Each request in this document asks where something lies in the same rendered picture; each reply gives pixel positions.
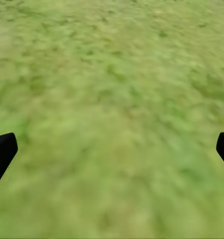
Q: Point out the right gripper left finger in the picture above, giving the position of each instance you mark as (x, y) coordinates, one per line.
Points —
(8, 150)

